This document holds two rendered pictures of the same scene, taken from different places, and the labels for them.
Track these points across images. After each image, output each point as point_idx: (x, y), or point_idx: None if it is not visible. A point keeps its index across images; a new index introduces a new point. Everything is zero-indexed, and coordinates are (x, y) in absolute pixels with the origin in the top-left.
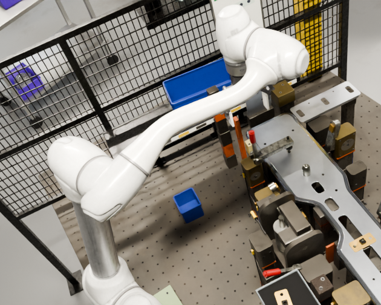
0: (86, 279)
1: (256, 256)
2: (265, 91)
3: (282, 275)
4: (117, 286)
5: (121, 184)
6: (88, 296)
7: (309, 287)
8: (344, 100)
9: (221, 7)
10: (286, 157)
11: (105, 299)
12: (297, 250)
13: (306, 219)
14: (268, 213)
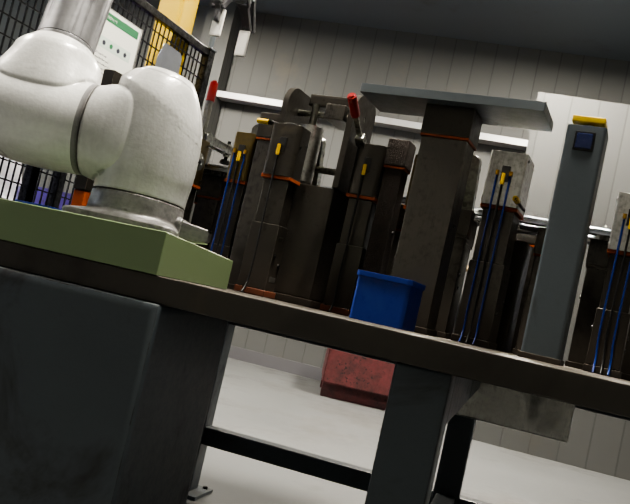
0: (34, 34)
1: (285, 154)
2: (250, 24)
3: (291, 237)
4: (98, 70)
5: None
6: (5, 86)
7: (382, 161)
8: None
9: (102, 32)
10: (223, 172)
11: (78, 72)
12: (361, 113)
13: None
14: (292, 108)
